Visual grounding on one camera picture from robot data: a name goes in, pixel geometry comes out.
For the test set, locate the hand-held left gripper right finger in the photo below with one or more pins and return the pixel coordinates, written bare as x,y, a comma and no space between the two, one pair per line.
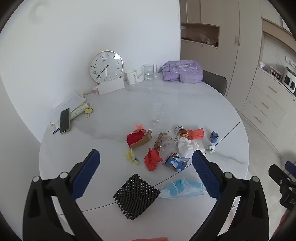
205,176

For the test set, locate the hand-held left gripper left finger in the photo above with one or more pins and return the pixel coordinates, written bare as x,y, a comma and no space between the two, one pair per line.
85,176

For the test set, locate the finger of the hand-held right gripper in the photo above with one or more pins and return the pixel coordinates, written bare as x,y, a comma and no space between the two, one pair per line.
278,173
291,169

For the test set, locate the blue paper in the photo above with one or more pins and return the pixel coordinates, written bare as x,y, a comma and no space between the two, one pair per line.
214,137

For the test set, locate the brown patterned snack wrapper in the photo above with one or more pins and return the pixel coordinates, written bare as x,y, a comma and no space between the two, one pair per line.
160,140

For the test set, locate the small white crumpled paper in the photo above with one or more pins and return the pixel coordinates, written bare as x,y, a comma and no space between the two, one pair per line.
211,149

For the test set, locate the blue face mask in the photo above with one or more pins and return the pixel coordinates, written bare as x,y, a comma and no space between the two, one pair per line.
180,187

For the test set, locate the blue printed wrapper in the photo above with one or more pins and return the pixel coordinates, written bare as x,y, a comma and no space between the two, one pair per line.
177,162

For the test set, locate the white crumpled tissue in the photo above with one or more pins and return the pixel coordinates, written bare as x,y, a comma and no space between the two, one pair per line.
187,147

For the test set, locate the orange folded paper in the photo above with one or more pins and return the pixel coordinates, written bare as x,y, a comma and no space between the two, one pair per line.
196,133

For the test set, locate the yellow crumpled paper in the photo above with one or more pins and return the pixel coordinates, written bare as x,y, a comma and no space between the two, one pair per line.
130,157

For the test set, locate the clear labelled wrapper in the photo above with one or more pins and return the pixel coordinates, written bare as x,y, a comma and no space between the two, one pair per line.
181,132

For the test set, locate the blue pen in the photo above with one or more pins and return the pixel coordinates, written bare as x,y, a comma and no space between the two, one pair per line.
56,131

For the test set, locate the black foam net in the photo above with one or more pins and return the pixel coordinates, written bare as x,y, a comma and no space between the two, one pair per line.
136,197

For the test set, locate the red crumpled paper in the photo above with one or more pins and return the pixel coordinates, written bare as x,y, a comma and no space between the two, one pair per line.
152,160

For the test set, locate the smartphone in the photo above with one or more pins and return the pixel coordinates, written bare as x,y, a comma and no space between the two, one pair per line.
65,120

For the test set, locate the red folded paper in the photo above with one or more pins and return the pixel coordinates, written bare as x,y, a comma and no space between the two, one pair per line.
134,138

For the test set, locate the yellow binder clip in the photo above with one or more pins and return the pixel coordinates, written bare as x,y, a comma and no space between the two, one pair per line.
88,111

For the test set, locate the brown cardboard piece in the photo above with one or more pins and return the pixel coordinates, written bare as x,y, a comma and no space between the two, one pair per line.
143,140

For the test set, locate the beige drawer cabinet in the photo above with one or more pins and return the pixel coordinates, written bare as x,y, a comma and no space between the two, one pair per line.
266,102

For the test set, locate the pink crumpled paper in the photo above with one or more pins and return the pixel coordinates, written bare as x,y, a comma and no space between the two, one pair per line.
139,128

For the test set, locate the stack of white papers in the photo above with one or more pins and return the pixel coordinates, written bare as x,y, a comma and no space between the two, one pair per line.
69,102

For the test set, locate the clear plastic bottle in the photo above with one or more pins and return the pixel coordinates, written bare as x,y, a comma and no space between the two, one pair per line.
157,113

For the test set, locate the white microwave oven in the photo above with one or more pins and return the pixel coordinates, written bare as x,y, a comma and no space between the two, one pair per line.
290,80

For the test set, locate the white folded card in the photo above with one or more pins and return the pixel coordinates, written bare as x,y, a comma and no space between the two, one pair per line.
110,87

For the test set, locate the grey chair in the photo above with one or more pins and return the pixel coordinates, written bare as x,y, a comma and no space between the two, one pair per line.
215,82

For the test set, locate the small spice rack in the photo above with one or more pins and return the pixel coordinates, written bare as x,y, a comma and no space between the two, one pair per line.
275,73

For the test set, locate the purple backpack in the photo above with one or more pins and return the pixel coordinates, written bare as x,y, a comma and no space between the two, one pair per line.
181,71

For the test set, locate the white ceramic mug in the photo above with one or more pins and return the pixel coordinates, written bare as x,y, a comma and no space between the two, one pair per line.
130,77

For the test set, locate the clear glass mug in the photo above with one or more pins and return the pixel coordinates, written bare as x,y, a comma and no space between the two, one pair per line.
149,72

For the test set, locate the tall beige cabinet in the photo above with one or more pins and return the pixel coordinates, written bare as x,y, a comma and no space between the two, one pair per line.
231,58

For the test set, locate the round white wall clock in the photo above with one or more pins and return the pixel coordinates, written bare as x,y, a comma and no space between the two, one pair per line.
106,67

